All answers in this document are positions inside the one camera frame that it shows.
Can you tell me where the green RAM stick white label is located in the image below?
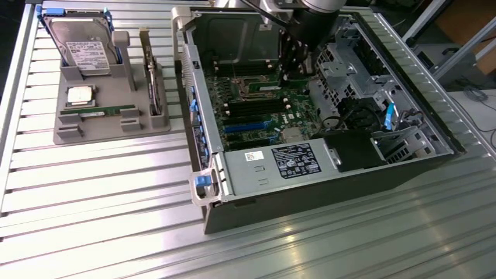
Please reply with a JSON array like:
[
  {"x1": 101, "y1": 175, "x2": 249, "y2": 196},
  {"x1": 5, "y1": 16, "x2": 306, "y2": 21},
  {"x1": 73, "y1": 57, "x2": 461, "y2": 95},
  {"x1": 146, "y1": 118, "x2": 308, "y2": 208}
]
[{"x1": 246, "y1": 82, "x2": 282, "y2": 94}]

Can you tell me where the CPU socket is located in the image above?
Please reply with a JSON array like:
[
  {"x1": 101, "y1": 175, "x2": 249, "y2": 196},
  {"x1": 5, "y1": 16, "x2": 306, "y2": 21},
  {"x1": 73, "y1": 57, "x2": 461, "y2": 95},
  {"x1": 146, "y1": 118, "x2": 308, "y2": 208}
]
[{"x1": 230, "y1": 76, "x2": 281, "y2": 97}]

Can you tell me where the grey parts rack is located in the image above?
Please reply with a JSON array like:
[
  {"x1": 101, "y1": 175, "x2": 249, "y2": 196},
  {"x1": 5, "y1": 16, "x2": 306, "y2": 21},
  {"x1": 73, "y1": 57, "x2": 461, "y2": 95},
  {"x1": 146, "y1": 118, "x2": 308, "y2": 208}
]
[{"x1": 52, "y1": 28, "x2": 173, "y2": 145}]

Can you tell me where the graphics card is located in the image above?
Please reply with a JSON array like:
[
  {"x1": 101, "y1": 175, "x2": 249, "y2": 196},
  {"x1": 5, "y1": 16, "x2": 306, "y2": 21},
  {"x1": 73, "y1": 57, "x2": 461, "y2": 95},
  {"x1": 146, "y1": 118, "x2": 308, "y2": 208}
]
[{"x1": 137, "y1": 27, "x2": 164, "y2": 116}]

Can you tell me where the hard disk in blue carrier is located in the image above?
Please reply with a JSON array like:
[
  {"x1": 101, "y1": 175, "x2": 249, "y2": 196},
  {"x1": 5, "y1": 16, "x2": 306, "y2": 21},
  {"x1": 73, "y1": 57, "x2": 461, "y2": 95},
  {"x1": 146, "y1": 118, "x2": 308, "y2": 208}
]
[{"x1": 34, "y1": 5, "x2": 125, "y2": 77}]

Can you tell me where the black expansion slot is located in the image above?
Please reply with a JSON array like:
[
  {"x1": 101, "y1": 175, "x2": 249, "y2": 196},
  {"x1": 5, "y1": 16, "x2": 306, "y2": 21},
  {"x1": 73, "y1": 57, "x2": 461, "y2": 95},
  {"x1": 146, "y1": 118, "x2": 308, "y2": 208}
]
[
  {"x1": 225, "y1": 115, "x2": 269, "y2": 125},
  {"x1": 226, "y1": 136, "x2": 273, "y2": 146}
]

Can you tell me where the green motherboard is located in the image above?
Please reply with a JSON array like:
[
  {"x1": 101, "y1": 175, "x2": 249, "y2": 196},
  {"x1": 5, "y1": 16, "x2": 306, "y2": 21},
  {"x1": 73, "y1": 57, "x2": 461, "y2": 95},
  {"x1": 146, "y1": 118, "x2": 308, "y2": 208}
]
[{"x1": 202, "y1": 64, "x2": 322, "y2": 152}]

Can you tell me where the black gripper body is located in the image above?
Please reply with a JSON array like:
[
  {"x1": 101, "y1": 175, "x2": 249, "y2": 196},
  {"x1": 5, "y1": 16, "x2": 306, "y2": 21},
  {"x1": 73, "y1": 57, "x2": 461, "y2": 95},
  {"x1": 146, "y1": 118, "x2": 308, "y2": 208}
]
[{"x1": 284, "y1": 9, "x2": 340, "y2": 49}]

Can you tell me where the black RAM slot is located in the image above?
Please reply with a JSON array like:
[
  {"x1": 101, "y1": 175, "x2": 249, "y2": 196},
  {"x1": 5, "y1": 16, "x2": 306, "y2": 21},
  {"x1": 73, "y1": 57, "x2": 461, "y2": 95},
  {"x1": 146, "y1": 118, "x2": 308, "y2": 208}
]
[
  {"x1": 226, "y1": 101, "x2": 284, "y2": 109},
  {"x1": 228, "y1": 105, "x2": 285, "y2": 112},
  {"x1": 228, "y1": 108, "x2": 286, "y2": 116},
  {"x1": 226, "y1": 97, "x2": 284, "y2": 105}
]

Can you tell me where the blue disk wire connector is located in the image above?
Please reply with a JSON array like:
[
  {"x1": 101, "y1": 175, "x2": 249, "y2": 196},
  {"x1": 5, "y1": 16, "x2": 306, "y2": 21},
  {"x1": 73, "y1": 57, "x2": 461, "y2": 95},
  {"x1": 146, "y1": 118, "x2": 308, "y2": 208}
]
[{"x1": 382, "y1": 102, "x2": 398, "y2": 132}]

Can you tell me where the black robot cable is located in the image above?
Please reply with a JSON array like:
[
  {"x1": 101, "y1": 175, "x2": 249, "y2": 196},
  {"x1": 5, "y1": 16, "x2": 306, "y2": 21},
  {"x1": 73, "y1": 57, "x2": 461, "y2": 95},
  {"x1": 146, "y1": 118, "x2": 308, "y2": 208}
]
[{"x1": 241, "y1": 0, "x2": 289, "y2": 31}]

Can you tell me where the silver CPU chip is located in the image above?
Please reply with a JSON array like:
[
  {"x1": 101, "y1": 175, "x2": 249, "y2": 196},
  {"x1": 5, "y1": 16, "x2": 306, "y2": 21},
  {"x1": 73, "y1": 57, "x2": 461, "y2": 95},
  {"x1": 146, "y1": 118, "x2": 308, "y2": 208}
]
[{"x1": 65, "y1": 85, "x2": 94, "y2": 105}]

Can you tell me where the blue expansion slot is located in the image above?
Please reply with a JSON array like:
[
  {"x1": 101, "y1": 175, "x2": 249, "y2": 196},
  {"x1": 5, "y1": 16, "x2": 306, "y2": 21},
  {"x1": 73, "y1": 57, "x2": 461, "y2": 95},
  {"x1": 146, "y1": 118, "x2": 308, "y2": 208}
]
[{"x1": 222, "y1": 121, "x2": 269, "y2": 134}]

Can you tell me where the aluminium frame post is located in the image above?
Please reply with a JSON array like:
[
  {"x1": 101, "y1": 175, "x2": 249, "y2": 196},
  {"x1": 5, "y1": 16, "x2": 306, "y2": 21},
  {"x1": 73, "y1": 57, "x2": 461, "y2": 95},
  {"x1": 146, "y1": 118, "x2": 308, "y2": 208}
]
[{"x1": 401, "y1": 0, "x2": 446, "y2": 41}]

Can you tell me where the black open PC case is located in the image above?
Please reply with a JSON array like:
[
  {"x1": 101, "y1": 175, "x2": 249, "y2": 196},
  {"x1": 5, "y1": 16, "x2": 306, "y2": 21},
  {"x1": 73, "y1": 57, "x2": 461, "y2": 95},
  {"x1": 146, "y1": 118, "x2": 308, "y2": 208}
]
[{"x1": 169, "y1": 5, "x2": 468, "y2": 235}]

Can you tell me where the grey cable coil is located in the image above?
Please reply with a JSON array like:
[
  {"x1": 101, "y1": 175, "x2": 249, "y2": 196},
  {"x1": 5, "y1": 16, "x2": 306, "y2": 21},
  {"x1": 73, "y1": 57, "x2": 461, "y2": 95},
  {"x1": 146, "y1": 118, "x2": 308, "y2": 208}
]
[{"x1": 461, "y1": 85, "x2": 490, "y2": 103}]

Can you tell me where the blue case latch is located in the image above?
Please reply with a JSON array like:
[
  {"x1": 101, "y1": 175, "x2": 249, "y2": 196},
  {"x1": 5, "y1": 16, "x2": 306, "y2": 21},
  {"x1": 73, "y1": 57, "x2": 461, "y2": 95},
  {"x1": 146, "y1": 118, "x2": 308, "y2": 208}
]
[{"x1": 192, "y1": 173, "x2": 212, "y2": 190}]

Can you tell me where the grey power supply unit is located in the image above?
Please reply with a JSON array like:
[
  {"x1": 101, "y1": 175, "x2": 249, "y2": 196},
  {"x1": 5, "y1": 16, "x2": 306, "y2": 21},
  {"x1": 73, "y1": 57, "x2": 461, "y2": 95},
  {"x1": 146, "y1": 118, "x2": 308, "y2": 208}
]
[{"x1": 221, "y1": 137, "x2": 342, "y2": 196}]

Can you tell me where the black fan shroud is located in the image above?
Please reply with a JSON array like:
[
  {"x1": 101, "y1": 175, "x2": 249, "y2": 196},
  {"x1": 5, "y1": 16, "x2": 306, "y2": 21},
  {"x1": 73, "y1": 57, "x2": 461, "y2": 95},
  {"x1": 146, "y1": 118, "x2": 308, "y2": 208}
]
[{"x1": 322, "y1": 131, "x2": 384, "y2": 174}]

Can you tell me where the silver chipset heatsink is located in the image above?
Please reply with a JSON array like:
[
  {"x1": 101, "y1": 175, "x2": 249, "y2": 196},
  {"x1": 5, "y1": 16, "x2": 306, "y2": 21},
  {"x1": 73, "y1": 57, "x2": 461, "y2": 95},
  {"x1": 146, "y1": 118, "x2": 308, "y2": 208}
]
[{"x1": 281, "y1": 127, "x2": 304, "y2": 141}]

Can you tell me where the black equipment box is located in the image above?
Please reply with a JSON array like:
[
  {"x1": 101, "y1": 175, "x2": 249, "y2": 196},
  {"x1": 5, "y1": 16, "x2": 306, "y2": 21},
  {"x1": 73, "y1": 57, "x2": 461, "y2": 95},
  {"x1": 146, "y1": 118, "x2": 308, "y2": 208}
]
[{"x1": 409, "y1": 42, "x2": 478, "y2": 88}]

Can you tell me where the metal disk bay cage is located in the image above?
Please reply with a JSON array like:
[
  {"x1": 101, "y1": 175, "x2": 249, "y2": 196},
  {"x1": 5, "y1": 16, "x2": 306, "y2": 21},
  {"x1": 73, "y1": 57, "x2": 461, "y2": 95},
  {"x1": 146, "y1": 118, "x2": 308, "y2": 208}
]
[{"x1": 308, "y1": 42, "x2": 389, "y2": 117}]

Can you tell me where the black wire bundle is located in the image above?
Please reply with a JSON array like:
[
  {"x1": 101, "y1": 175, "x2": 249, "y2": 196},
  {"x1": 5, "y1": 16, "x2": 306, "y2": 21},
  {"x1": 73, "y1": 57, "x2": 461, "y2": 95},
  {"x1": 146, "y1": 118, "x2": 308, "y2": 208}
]
[{"x1": 320, "y1": 105, "x2": 388, "y2": 132}]

